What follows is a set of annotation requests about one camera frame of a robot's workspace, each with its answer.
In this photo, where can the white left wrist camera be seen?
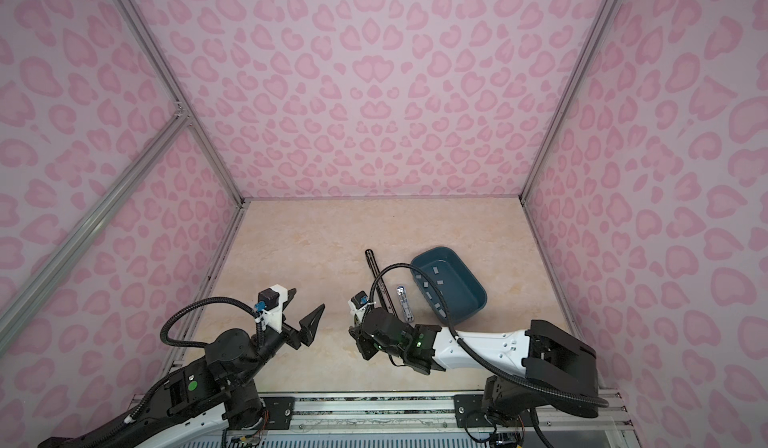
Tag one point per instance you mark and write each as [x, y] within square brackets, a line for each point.
[269, 308]

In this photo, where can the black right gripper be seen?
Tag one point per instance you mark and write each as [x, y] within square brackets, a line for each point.
[358, 334]

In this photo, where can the black long stapler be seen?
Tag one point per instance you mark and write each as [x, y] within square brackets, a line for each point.
[380, 286]

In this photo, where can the aluminium corner frame post right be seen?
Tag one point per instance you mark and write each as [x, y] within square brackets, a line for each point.
[606, 14]

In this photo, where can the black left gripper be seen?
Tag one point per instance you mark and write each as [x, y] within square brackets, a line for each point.
[306, 333]

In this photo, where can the aluminium corner frame post left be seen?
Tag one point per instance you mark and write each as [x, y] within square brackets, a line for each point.
[131, 14]

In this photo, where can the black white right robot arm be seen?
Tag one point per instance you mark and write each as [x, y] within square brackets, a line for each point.
[541, 365]

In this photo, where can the teal plastic tray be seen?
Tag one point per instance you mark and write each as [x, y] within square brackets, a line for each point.
[448, 285]

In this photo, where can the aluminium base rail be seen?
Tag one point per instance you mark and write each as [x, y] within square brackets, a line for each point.
[408, 419]

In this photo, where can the aluminium diagonal frame bar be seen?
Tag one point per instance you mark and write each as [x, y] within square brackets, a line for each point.
[39, 287]

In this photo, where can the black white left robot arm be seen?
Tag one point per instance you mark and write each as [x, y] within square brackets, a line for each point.
[217, 389]

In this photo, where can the aluminium corner frame post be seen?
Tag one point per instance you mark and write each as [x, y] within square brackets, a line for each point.
[606, 14]
[131, 14]

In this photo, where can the light blue mini stapler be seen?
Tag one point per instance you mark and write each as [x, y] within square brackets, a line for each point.
[405, 305]

